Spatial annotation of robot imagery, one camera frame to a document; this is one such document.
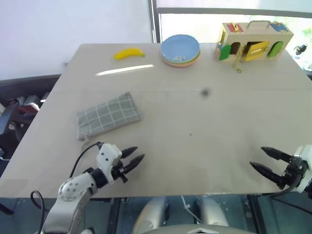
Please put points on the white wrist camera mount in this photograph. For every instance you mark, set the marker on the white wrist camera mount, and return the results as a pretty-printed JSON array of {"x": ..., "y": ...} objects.
[
  {"x": 107, "y": 156},
  {"x": 302, "y": 152}
]

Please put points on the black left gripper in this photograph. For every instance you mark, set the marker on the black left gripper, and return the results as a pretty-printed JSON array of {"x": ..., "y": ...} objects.
[{"x": 119, "y": 170}]

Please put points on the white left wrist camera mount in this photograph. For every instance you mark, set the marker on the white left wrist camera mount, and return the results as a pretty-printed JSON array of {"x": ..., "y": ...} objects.
[{"x": 107, "y": 156}]

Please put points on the yellow toy banana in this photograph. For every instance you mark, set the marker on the yellow toy banana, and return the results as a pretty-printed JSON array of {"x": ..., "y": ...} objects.
[{"x": 128, "y": 53}]

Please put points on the yellow plate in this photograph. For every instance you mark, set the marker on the yellow plate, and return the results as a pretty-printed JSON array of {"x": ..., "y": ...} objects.
[{"x": 192, "y": 63}]

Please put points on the pink plate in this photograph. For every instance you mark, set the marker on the pink plate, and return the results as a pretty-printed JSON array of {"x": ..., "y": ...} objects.
[{"x": 181, "y": 66}]

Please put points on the red and grey device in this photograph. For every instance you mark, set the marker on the red and grey device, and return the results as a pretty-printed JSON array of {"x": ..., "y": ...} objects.
[{"x": 28, "y": 103}]

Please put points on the grey window frame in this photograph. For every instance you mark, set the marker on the grey window frame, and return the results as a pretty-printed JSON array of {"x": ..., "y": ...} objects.
[{"x": 154, "y": 22}]

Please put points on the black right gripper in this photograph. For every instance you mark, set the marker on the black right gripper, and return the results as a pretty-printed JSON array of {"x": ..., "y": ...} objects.
[{"x": 293, "y": 171}]

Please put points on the wooden lock box toy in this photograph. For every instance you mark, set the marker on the wooden lock box toy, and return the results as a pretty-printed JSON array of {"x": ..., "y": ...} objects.
[{"x": 253, "y": 34}]

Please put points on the grey robot torso top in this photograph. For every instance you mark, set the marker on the grey robot torso top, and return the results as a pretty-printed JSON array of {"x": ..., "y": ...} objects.
[{"x": 195, "y": 230}]

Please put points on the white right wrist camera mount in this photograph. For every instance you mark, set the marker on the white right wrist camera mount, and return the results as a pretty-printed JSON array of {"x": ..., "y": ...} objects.
[{"x": 302, "y": 152}]

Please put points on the black chair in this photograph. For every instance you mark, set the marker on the black chair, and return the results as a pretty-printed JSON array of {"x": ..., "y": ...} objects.
[{"x": 7, "y": 126}]

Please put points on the black device outside window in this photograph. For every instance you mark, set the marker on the black device outside window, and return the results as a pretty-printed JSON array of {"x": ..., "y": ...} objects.
[{"x": 300, "y": 49}]

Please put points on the silver rounded robot leg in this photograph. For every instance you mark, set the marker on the silver rounded robot leg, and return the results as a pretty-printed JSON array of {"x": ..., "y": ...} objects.
[
  {"x": 151, "y": 214},
  {"x": 212, "y": 212}
]

